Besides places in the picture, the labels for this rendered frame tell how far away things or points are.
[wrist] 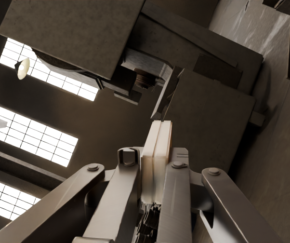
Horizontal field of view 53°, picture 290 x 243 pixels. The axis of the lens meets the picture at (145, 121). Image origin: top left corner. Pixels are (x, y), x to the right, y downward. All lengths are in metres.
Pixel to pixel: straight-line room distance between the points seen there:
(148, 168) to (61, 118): 10.17
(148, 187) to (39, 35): 2.56
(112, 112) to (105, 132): 0.73
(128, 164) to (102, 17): 2.53
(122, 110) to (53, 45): 7.47
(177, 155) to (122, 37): 2.43
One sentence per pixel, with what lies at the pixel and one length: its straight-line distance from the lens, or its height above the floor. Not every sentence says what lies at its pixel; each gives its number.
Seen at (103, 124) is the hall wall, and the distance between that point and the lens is 10.04.
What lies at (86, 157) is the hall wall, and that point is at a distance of 10.26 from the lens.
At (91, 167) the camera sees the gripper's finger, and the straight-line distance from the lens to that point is 0.16.
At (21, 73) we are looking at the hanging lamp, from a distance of 8.81.
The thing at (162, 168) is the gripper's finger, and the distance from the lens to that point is 0.16.
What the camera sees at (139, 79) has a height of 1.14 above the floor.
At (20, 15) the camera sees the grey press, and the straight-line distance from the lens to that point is 2.81.
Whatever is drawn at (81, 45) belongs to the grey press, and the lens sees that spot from 2.60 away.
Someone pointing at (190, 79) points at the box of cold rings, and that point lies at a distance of 2.34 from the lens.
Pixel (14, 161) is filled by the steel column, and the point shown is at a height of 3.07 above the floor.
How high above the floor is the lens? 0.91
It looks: 1 degrees down
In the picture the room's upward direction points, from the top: 68 degrees counter-clockwise
